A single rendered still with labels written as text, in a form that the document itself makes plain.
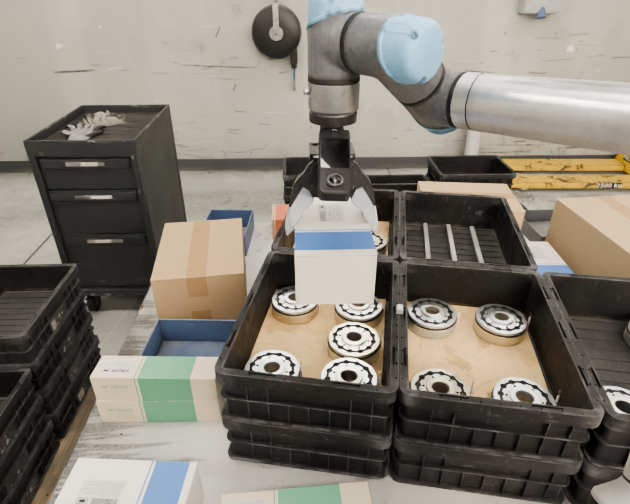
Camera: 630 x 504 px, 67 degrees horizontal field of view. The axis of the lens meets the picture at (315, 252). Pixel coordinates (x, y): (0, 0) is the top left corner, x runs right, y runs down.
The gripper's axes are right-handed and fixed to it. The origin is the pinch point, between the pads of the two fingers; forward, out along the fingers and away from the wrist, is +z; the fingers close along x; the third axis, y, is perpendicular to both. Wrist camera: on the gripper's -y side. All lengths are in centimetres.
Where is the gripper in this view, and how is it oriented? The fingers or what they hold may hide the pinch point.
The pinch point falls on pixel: (331, 237)
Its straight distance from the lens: 78.7
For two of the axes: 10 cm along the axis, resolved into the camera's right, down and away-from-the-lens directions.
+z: 0.0, 8.6, 5.0
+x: -10.0, 0.1, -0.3
